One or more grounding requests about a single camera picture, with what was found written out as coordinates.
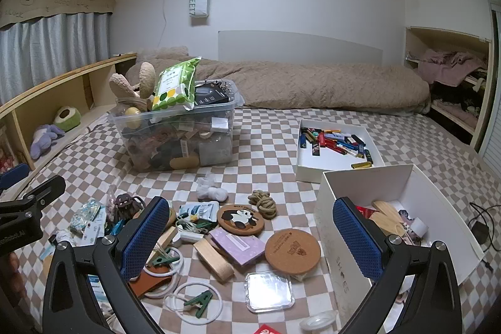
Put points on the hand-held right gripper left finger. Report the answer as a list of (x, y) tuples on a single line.
[(145, 236)]

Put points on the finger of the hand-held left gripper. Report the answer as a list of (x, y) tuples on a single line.
[(43, 188), (13, 176)]

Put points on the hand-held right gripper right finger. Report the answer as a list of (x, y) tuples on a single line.
[(356, 240)]

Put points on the white shoebox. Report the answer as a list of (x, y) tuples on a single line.
[(438, 197)]

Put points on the small white plastic container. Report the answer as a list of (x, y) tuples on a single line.
[(319, 320)]

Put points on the floral framed picture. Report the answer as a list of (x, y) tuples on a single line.
[(6, 160)]

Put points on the teal pouch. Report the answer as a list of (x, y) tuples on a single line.
[(117, 228)]

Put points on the wooden spatula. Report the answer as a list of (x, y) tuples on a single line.
[(387, 207), (385, 226)]

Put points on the white power adapter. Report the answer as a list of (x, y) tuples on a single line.
[(188, 236)]

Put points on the clear bag of brown beads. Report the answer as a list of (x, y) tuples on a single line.
[(111, 208)]

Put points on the purple plush toy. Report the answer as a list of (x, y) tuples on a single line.
[(44, 140)]

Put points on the grey white sock ball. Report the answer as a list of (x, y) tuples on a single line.
[(62, 238)]

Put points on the brown leather piece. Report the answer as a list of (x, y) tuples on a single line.
[(150, 284)]

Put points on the floral print packet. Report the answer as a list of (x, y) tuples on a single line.
[(84, 216)]

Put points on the white remote control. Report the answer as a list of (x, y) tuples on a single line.
[(92, 234)]

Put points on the small blue white sachet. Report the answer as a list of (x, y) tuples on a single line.
[(199, 210)]

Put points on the white paper roll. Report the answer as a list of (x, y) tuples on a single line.
[(418, 227)]

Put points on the round cork coaster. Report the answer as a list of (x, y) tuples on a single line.
[(291, 250)]

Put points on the oval wooden block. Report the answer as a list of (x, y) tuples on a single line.
[(213, 259)]

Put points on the shallow white box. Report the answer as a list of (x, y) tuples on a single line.
[(332, 171)]

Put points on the avocado plush toy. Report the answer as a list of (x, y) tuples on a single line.
[(66, 118)]

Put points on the white sock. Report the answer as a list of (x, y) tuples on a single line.
[(211, 191)]

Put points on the purple flat box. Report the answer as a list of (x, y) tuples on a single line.
[(238, 247)]

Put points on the panda print coaster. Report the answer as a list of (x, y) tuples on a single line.
[(240, 219)]

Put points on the clear plastic case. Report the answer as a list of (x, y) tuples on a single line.
[(270, 289)]

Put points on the pile of colourful lighters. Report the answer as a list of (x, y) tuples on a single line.
[(332, 142)]

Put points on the wooden bedside shelf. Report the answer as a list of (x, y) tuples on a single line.
[(58, 83)]

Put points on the checkered bed sheet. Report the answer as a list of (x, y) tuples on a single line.
[(266, 169)]

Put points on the clear plastic storage bin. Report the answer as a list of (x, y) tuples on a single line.
[(219, 146)]

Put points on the pale yellow ball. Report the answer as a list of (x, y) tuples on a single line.
[(133, 113)]

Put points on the red foil packet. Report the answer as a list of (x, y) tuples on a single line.
[(268, 330)]

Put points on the beige plush toy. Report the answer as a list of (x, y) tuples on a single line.
[(131, 85)]

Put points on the grey curtain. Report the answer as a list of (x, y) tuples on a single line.
[(51, 44)]

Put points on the wooden closet shelves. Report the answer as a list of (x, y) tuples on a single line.
[(446, 115)]

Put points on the black box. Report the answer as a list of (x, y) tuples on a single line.
[(211, 95)]

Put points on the green dotted wet wipes pack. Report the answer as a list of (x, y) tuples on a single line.
[(176, 83)]

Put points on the brown fluffy blanket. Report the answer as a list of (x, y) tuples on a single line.
[(305, 83)]

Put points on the dark clothes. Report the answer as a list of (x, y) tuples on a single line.
[(458, 97)]

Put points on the white louvered door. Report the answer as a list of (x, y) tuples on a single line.
[(494, 103)]

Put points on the pink clothes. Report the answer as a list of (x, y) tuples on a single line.
[(450, 64)]

